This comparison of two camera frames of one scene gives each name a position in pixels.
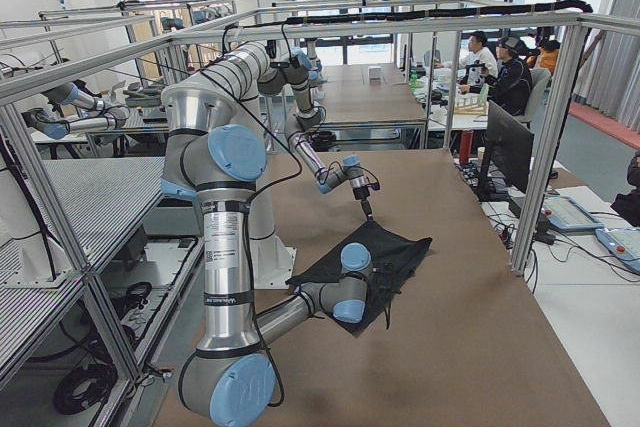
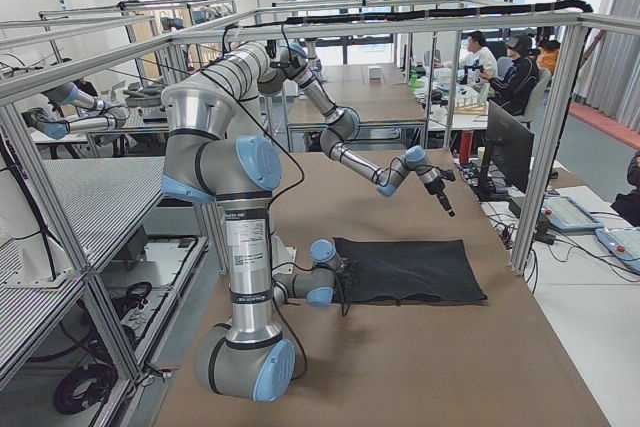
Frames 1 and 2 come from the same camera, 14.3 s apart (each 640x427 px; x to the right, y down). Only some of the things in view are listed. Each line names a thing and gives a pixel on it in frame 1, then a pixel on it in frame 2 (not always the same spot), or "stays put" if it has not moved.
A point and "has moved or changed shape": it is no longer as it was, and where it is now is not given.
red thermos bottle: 466,146 stays put
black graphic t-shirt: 393,257 has moved or changed shape
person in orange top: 549,55 stays put
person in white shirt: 479,52 stays put
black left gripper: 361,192 to 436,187
